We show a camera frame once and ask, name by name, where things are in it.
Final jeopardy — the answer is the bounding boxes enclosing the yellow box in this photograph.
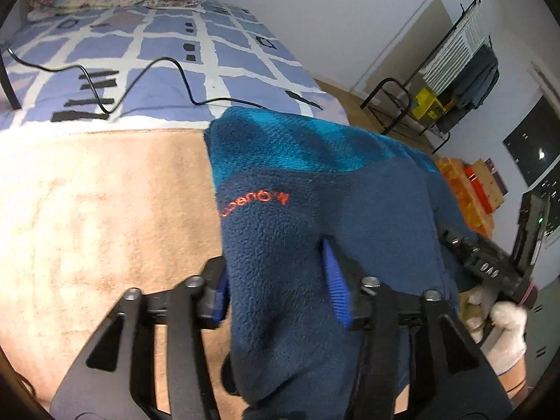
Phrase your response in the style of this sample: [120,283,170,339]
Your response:
[411,87,456,121]

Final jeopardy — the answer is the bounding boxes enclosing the dark hanging garments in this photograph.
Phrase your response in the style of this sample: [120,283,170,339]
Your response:
[450,46,500,110]

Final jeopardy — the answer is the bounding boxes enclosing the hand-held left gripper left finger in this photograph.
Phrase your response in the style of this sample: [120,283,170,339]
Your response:
[50,256,230,420]

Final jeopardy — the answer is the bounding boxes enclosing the black cable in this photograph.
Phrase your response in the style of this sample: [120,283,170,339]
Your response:
[6,48,270,119]

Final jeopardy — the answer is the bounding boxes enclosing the dark window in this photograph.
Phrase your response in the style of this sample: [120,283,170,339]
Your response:
[502,63,560,237]

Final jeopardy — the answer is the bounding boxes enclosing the cardboard box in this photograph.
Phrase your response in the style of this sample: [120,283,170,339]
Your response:
[470,157,509,208]

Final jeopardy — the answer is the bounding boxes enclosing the teal plaid fleece jacket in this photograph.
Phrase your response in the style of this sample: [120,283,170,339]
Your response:
[203,106,480,420]

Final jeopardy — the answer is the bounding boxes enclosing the person's right hand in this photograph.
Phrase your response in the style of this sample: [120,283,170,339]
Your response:
[464,284,528,377]

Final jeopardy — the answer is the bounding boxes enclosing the tan blanket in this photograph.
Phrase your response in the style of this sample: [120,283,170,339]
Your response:
[0,127,414,416]

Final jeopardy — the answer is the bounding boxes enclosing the ring light on tripod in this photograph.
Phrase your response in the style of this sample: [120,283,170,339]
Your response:
[0,50,22,111]

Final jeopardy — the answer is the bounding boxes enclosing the red box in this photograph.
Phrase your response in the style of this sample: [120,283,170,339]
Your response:
[464,164,495,215]

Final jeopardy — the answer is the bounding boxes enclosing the person's right forearm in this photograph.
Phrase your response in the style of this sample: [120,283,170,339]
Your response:
[499,350,528,397]

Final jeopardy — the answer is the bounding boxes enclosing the white knitted garment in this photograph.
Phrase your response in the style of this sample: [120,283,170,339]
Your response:
[422,6,488,86]

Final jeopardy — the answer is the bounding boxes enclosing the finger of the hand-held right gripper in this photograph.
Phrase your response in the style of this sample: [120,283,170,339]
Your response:
[440,227,480,267]

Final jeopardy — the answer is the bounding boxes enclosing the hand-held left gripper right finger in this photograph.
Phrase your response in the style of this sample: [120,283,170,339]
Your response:
[321,236,513,420]

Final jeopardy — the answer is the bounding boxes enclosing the black metal clothes rack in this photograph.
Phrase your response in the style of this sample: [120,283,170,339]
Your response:
[360,0,499,155]

